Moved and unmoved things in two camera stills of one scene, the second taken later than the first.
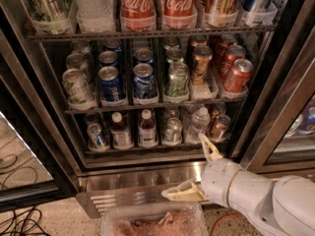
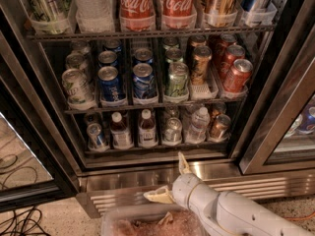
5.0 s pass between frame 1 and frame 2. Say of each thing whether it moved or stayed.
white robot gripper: moved
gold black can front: stayed
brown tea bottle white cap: stayed
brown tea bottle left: stayed
